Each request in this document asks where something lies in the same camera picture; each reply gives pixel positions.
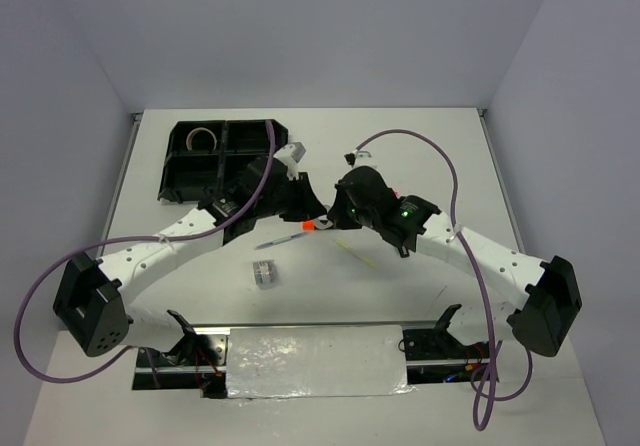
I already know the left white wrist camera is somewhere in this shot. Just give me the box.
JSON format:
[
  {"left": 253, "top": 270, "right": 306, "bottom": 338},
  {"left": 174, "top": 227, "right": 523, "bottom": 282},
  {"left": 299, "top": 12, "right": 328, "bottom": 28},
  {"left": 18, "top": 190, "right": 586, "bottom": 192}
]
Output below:
[{"left": 274, "top": 142, "right": 306, "bottom": 174}]

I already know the large clear tape roll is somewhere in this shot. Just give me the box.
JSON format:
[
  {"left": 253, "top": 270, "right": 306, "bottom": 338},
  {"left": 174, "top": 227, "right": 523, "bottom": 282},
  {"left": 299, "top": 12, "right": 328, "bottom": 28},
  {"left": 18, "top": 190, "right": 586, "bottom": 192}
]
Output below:
[{"left": 185, "top": 127, "right": 218, "bottom": 151}]

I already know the small clear tape roll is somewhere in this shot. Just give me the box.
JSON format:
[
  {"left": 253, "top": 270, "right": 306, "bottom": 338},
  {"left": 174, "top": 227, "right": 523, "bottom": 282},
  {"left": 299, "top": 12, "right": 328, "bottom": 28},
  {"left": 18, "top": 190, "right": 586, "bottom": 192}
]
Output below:
[{"left": 313, "top": 217, "right": 333, "bottom": 231}]

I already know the metal mounting rail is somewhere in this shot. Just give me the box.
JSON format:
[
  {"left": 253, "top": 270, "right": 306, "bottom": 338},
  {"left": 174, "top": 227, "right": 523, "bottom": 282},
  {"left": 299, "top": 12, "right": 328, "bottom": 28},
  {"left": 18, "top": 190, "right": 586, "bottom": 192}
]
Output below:
[{"left": 194, "top": 320, "right": 438, "bottom": 334}]

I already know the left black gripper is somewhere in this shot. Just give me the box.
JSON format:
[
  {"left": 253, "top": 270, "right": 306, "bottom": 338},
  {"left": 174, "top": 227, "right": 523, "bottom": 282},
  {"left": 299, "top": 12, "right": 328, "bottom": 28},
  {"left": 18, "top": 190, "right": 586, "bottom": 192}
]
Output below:
[{"left": 255, "top": 172, "right": 327, "bottom": 223}]

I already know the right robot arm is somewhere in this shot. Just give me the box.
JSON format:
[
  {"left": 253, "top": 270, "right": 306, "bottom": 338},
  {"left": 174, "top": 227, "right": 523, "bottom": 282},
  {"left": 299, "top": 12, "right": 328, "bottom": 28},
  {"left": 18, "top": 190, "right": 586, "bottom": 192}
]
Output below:
[{"left": 328, "top": 166, "right": 582, "bottom": 357}]

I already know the yellow thin pen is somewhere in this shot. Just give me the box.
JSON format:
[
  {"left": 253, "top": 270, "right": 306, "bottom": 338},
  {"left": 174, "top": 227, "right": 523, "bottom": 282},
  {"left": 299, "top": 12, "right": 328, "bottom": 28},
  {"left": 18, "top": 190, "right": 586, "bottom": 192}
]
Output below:
[{"left": 333, "top": 239, "right": 377, "bottom": 268}]

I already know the silver foil covered panel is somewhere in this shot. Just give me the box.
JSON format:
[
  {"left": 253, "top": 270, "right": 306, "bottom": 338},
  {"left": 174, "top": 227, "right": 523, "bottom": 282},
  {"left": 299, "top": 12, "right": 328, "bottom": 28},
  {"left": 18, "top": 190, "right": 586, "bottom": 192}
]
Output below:
[{"left": 226, "top": 325, "right": 411, "bottom": 399}]

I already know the black four-compartment organizer tray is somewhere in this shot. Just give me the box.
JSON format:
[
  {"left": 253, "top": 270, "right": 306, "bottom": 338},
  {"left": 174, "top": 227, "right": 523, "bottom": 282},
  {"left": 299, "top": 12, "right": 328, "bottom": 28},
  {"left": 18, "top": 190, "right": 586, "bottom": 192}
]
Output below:
[{"left": 157, "top": 119, "right": 289, "bottom": 204}]

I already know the blue ballpoint pen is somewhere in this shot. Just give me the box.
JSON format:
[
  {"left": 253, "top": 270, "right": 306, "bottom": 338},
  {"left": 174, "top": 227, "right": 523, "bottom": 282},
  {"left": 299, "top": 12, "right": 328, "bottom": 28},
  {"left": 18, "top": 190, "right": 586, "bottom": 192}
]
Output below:
[{"left": 254, "top": 231, "right": 309, "bottom": 251}]

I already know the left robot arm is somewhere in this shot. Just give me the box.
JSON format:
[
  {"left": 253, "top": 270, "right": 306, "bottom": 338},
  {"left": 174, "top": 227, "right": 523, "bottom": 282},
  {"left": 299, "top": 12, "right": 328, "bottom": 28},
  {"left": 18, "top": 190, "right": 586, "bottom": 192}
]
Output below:
[{"left": 54, "top": 158, "right": 326, "bottom": 365}]

